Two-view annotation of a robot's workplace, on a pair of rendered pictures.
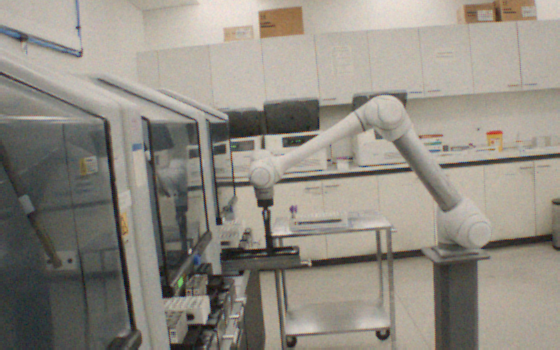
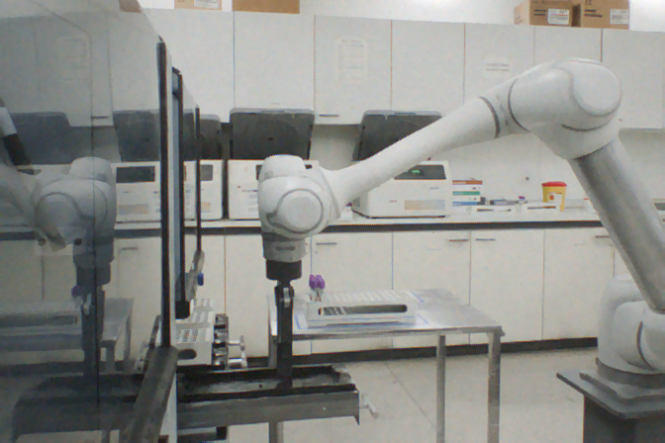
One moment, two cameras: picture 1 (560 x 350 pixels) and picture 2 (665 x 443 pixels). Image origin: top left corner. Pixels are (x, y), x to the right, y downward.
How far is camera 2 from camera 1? 96 cm
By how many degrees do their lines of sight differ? 12
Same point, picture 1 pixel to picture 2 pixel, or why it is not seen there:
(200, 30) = not seen: outside the picture
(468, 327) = not seen: outside the picture
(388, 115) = (595, 96)
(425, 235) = not seen: hidden behind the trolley
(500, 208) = (564, 293)
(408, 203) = (434, 276)
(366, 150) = (380, 194)
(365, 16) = (386, 2)
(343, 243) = not seen: hidden behind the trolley
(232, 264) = (204, 412)
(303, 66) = (294, 62)
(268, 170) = (321, 197)
